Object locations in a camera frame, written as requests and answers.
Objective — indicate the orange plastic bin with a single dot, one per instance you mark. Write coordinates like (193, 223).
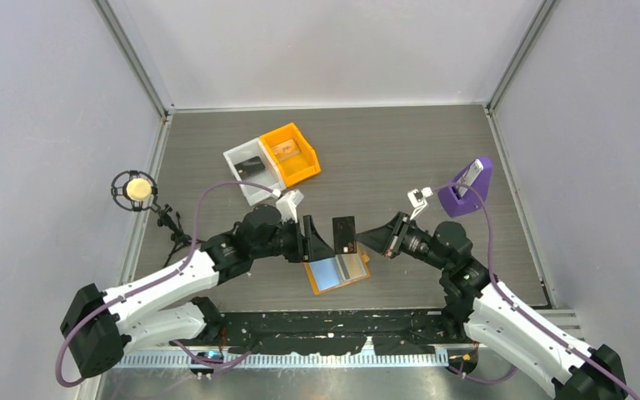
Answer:
(299, 168)

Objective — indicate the microphone with shock mount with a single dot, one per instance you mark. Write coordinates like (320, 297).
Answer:
(134, 191)

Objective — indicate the white plastic bin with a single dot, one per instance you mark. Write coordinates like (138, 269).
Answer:
(271, 178)

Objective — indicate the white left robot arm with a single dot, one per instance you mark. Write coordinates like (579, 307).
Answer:
(101, 326)

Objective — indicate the black credit card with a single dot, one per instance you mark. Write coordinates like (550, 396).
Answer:
(344, 231)
(250, 167)

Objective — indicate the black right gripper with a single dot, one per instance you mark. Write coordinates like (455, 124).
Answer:
(387, 240)

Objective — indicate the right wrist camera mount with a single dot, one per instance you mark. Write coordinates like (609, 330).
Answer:
(419, 200)

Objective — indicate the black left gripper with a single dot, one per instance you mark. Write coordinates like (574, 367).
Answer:
(317, 249)

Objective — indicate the aluminium front rail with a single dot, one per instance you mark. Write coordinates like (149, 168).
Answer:
(362, 359)

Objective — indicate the purple metronome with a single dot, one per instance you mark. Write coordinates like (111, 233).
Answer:
(462, 197)

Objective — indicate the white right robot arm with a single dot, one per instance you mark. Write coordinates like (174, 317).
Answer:
(483, 309)

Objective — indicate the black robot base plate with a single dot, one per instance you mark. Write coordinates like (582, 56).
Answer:
(335, 333)

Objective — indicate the tan card stack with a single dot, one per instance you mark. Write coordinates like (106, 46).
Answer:
(285, 150)

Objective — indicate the orange card holder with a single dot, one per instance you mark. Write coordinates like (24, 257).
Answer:
(333, 273)

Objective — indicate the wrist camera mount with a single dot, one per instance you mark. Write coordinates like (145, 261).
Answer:
(287, 204)
(419, 200)

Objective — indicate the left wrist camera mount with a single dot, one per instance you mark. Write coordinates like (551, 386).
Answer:
(287, 204)

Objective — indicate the black microphone tripod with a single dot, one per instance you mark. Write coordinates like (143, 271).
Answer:
(180, 239)

